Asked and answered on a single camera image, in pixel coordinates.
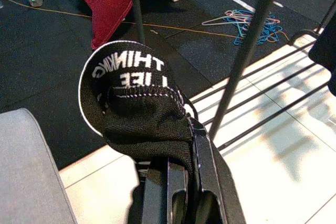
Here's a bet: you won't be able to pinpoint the red cloth with yellow star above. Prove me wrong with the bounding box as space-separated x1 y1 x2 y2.
69 0 185 51

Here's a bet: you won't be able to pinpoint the black underwear white print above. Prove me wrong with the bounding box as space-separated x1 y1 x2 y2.
78 39 249 224

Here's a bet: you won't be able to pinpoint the black metal clothes rack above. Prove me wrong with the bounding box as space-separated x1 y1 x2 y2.
128 0 336 152

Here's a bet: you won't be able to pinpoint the thin orange floor cable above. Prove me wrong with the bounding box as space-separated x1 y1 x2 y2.
0 0 240 39

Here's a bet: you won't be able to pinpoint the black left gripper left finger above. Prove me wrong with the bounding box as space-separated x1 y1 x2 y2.
143 155 190 224

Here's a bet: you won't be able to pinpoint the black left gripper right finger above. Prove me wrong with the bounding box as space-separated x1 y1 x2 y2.
193 126 228 224

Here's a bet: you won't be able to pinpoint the black hanging garment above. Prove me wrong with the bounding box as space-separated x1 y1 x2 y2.
308 6 336 97

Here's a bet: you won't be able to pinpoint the grey upholstered ottoman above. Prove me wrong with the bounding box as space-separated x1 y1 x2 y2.
0 108 77 224

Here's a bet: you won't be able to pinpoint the pink wire hanger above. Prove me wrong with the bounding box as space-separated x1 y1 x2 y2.
201 9 254 26

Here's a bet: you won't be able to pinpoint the tangled blue wire hangers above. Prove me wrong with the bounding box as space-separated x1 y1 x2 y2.
224 8 289 47

